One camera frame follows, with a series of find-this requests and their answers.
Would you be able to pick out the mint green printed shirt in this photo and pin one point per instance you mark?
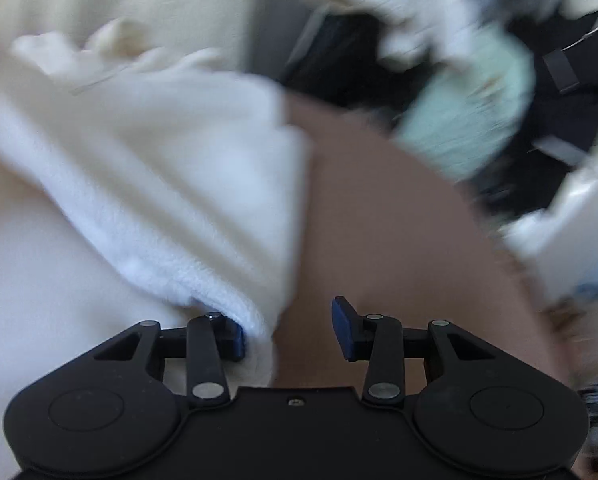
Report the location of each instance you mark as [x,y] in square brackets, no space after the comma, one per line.
[469,110]

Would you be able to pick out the white fleece garment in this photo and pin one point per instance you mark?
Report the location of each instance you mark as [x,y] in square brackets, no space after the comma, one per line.
[179,160]

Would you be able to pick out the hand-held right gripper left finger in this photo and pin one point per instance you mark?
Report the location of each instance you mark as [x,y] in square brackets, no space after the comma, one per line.
[238,342]

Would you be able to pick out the black jacket with white stripes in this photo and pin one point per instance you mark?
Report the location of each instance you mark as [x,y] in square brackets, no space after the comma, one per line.
[569,110]

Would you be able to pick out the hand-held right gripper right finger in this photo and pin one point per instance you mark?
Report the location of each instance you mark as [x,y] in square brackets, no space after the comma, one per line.
[341,327]

